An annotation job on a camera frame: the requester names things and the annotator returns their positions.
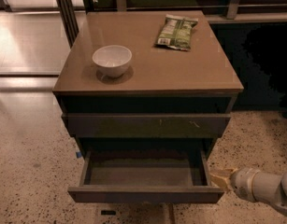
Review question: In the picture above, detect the drawer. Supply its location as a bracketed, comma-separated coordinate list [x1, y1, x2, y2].
[68, 149, 223, 203]
[62, 113, 230, 138]

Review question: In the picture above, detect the white ceramic bowl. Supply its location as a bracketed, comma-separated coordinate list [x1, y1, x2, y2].
[93, 45, 132, 77]

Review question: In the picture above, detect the brown drawer cabinet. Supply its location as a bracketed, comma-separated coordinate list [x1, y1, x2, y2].
[53, 13, 243, 155]

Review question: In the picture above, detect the green snack bag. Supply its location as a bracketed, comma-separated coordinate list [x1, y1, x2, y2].
[155, 14, 198, 51]

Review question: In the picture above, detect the top drawer front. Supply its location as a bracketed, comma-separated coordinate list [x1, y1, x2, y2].
[62, 113, 230, 138]

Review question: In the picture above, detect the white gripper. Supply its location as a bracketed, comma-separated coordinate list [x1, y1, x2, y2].
[210, 168, 259, 203]

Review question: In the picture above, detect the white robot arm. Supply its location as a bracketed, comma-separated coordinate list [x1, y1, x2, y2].
[210, 167, 287, 217]

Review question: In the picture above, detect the black floor marker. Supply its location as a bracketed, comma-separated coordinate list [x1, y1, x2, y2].
[100, 210, 116, 216]

